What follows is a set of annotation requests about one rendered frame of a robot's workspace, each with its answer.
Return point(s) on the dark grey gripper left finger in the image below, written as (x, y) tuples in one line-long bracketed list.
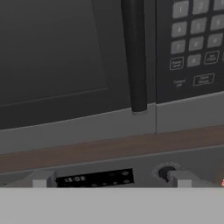
[(43, 176)]

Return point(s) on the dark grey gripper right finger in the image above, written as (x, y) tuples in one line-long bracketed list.
[(178, 176)]

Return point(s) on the black and grey microwave oven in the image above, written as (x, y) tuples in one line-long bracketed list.
[(189, 87)]

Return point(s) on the black microwave door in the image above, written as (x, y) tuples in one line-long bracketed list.
[(58, 58)]

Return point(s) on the black oven knob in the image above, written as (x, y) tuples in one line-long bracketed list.
[(163, 172)]

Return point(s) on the grey oven with clock display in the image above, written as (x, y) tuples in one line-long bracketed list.
[(140, 163)]

